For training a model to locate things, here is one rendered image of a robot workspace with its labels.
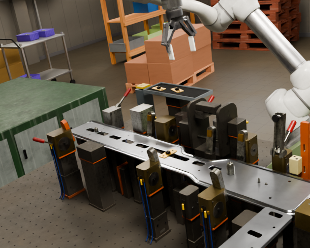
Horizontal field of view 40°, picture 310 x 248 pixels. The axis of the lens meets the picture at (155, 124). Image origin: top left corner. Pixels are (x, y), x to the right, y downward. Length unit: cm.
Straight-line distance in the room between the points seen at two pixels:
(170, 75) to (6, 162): 281
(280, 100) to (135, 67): 401
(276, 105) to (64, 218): 121
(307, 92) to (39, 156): 249
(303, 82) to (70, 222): 134
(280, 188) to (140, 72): 464
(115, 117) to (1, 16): 732
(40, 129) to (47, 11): 646
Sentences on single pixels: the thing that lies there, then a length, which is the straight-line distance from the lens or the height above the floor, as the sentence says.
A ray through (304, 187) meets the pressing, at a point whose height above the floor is 100.
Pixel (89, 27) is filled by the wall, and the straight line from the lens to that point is 1085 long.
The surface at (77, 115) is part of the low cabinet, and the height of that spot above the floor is 51.
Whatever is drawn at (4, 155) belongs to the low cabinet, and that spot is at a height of 47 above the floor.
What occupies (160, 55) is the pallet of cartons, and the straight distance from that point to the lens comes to 578.
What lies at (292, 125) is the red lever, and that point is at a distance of 173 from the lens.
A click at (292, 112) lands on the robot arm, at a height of 99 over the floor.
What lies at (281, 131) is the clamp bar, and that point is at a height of 115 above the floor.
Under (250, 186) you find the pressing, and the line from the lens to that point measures 159.
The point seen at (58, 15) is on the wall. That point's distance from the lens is 1028.
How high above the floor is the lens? 182
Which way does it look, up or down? 22 degrees down
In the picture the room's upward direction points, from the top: 8 degrees counter-clockwise
